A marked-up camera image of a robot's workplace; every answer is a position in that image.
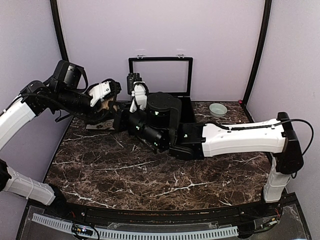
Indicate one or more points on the black right corner post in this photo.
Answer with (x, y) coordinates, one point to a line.
(258, 52)

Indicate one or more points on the black compartment storage box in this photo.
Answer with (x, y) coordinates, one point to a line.
(167, 74)

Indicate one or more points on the brown sock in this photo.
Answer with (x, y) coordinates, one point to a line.
(105, 105)

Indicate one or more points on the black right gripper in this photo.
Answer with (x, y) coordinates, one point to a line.
(121, 112)

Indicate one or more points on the green bowl at right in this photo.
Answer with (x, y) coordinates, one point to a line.
(218, 110)

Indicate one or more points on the black left corner post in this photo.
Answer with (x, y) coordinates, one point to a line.
(58, 30)

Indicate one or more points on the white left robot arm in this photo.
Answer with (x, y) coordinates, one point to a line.
(34, 122)

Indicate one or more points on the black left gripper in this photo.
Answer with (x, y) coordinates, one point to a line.
(94, 116)

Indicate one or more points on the white perforated front rail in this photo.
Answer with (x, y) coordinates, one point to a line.
(123, 231)

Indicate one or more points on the black corner post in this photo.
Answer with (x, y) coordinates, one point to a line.
(58, 30)
(258, 52)

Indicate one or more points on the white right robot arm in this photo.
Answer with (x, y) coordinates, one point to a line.
(275, 136)

